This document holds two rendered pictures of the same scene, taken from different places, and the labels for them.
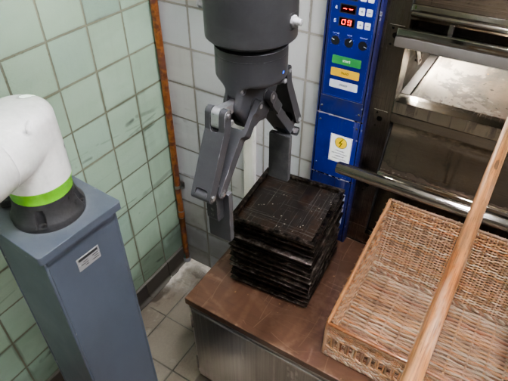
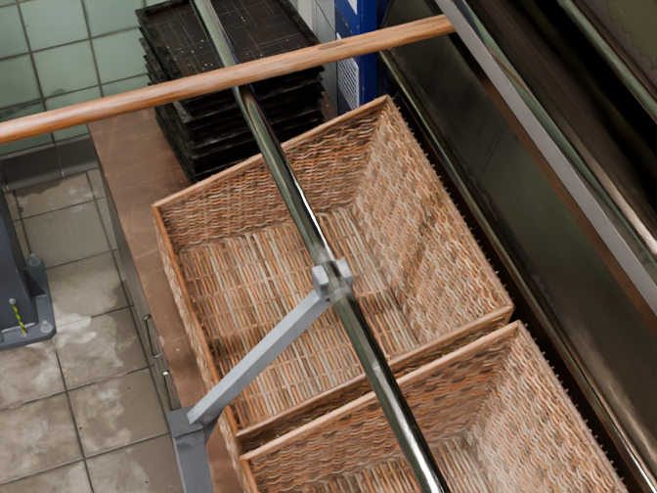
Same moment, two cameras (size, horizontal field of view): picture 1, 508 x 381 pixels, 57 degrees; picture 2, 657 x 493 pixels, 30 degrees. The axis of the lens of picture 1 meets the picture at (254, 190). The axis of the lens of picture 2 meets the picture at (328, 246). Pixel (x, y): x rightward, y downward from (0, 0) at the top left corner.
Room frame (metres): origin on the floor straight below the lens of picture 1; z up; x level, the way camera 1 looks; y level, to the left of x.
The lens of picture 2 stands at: (-0.22, -1.49, 2.34)
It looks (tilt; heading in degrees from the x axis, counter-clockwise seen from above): 48 degrees down; 41
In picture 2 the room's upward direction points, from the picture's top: 2 degrees counter-clockwise
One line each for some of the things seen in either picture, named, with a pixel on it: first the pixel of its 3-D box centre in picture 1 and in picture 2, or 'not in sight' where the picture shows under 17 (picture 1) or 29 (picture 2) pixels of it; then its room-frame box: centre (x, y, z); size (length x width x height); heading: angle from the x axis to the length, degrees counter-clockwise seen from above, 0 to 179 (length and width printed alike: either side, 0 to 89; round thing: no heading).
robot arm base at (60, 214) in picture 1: (29, 188); not in sight; (0.77, 0.47, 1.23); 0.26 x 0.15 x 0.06; 55
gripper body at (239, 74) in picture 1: (251, 82); not in sight; (0.46, 0.00, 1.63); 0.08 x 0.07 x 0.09; 148
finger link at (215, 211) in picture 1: (209, 204); not in sight; (0.38, 0.05, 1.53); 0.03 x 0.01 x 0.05; 148
